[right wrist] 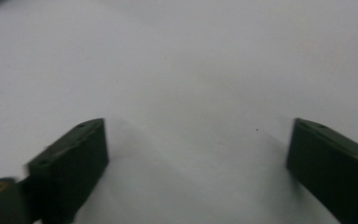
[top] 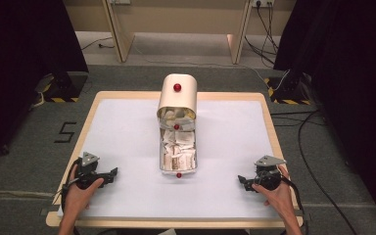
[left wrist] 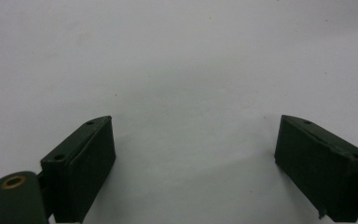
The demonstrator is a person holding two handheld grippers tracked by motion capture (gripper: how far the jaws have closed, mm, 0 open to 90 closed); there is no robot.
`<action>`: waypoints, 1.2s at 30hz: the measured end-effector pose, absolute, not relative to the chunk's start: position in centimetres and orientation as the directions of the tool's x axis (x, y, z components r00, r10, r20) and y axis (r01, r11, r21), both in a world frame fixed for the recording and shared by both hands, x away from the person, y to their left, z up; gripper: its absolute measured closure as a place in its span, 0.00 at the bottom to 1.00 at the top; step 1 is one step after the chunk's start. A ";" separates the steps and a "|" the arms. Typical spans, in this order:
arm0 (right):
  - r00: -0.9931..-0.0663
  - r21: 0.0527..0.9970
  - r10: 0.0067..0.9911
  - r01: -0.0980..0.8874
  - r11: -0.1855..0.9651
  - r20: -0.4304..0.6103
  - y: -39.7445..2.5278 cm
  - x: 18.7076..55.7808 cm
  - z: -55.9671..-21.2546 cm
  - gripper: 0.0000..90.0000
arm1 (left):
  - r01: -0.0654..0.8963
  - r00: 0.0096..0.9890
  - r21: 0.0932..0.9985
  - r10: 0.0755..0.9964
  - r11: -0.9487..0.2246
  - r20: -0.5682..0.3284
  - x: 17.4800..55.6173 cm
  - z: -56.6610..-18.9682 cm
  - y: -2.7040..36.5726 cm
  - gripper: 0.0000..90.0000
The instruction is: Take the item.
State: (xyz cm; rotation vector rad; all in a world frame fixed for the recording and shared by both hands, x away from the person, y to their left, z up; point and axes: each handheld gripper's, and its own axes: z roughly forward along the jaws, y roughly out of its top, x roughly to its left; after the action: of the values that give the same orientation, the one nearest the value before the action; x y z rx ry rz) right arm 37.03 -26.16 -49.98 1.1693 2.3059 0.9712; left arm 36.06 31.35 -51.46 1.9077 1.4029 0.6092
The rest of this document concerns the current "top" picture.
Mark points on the short drawer with red knob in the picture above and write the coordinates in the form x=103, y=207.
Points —
x=176, y=126

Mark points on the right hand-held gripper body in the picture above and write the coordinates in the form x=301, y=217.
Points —
x=267, y=176

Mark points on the wooden desk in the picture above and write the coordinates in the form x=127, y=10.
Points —
x=176, y=16

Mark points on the pile of crumpled paper packets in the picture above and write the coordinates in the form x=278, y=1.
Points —
x=176, y=114

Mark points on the white wall socket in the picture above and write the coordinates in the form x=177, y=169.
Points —
x=120, y=1
x=263, y=2

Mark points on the person's right hand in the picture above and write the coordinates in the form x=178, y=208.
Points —
x=280, y=199

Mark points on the box with papers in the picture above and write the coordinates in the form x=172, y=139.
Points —
x=178, y=171

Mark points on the wooden table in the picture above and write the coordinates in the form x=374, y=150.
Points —
x=176, y=224

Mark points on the pile of white paper packets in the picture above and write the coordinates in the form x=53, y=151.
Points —
x=178, y=150

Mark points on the stand base with striped tape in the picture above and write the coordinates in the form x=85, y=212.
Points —
x=287, y=93
x=65, y=86

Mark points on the closed drawer with red knob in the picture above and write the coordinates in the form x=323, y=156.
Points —
x=177, y=87

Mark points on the person's left hand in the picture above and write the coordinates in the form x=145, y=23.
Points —
x=78, y=199

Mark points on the white table mat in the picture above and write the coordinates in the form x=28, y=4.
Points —
x=127, y=147

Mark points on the black curtain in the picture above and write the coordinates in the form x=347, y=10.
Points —
x=355, y=81
x=19, y=65

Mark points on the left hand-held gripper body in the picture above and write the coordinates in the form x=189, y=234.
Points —
x=89, y=160

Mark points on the beige box lid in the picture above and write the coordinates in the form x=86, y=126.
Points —
x=189, y=94

